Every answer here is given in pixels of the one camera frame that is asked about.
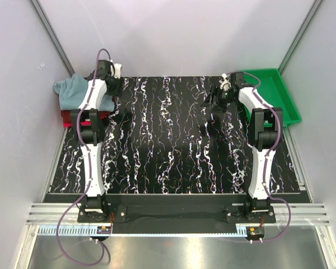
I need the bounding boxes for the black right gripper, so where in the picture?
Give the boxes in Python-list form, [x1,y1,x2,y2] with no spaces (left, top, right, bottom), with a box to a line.
[200,85,236,114]

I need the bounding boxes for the light blue t shirt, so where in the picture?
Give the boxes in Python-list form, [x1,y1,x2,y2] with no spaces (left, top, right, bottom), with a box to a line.
[53,73,115,113]

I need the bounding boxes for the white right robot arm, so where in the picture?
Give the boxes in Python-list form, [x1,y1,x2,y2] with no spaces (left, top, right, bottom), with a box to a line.
[202,72,283,223]

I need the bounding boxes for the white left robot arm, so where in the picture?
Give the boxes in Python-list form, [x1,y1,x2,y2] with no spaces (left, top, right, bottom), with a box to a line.
[70,59,122,223]

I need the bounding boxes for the green plastic bin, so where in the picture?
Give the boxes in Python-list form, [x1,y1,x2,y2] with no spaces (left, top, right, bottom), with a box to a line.
[245,68,302,127]

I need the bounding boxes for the bright red folded t shirt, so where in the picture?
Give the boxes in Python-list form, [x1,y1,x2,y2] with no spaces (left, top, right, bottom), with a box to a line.
[63,112,109,129]

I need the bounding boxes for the dark red folded t shirt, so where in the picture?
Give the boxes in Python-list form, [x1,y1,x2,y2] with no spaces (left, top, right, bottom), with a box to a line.
[60,110,111,127]

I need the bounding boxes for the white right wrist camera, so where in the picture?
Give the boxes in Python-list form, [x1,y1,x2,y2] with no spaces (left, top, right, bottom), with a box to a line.
[219,73,231,92]

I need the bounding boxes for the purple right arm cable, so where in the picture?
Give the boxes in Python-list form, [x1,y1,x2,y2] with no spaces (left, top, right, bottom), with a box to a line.
[222,71,292,243]

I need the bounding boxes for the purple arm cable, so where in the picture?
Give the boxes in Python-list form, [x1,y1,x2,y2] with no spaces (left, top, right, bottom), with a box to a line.
[222,71,292,243]
[55,48,114,266]

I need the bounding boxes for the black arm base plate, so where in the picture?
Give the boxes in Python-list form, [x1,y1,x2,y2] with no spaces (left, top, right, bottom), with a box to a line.
[77,203,276,225]

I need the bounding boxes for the aluminium front rail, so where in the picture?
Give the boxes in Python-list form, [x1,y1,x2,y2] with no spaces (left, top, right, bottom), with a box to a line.
[26,203,329,226]

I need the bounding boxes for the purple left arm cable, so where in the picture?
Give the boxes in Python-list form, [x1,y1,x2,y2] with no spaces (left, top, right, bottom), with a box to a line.
[55,48,114,266]

